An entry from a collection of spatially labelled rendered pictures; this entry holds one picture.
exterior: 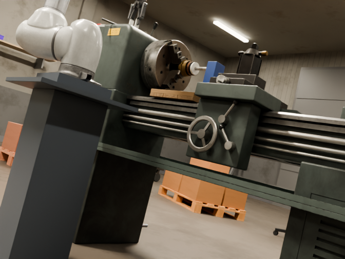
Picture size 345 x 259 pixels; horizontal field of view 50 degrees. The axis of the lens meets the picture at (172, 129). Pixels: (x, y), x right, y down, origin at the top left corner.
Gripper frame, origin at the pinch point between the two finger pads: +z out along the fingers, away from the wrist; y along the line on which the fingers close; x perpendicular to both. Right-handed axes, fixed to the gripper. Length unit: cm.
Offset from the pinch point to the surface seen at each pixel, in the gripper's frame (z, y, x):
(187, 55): 11.7, 31.7, 19.7
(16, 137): 96, -257, 71
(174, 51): 15.0, 35.7, 4.5
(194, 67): 22, 47, 11
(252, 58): 20, 89, 1
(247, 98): 43, 103, -18
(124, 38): 14.3, 12.9, -14.0
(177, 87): 32.2, 31.7, 18.3
